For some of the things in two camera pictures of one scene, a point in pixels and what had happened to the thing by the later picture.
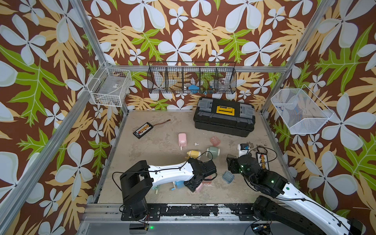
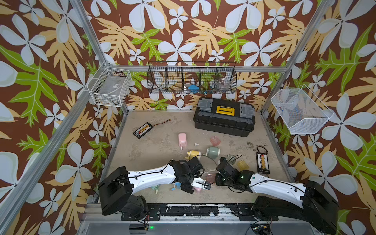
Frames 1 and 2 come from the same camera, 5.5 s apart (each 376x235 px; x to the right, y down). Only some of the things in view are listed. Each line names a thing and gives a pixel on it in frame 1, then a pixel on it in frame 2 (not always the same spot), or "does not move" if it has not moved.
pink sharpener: [199, 187] does not move
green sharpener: [156, 188] does not move
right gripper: [232, 163] → [217, 177]
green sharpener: [215, 151] does not move
